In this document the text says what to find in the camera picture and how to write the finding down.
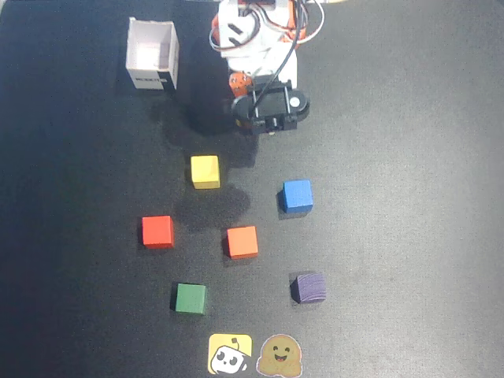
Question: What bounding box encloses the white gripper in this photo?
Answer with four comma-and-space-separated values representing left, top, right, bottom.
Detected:
226, 43, 299, 130

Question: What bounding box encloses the orange wooden cube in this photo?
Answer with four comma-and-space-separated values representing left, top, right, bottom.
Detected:
225, 225, 260, 260

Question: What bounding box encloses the yellow wooden cube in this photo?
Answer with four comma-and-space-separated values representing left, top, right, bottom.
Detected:
190, 154, 221, 191

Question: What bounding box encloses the blue wooden cube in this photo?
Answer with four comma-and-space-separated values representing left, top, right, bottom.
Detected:
280, 179, 315, 215

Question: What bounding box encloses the red wooden cube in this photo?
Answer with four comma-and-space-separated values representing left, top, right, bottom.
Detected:
141, 215, 176, 250

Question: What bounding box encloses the purple wooden cube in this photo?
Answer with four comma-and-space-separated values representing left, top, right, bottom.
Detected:
290, 271, 327, 305

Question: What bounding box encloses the green wooden cube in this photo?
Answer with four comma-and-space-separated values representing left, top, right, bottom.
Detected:
173, 282, 208, 317

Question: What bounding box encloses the white open cardboard box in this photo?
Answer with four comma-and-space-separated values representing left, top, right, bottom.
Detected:
124, 17, 181, 94

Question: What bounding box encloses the dark felt mat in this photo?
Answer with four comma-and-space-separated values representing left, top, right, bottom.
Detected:
0, 0, 504, 378

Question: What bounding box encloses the yellow robot face sticker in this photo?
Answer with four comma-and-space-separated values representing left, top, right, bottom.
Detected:
207, 333, 254, 376

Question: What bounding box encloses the brown smiling face sticker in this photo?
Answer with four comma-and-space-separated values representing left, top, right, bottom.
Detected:
256, 334, 304, 377

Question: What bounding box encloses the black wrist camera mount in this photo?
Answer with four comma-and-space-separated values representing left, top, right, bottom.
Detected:
231, 78, 311, 137

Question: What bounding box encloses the black cable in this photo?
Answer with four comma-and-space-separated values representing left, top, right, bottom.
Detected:
251, 0, 309, 117

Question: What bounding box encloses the white cable loop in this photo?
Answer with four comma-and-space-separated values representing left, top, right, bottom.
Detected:
251, 0, 326, 44

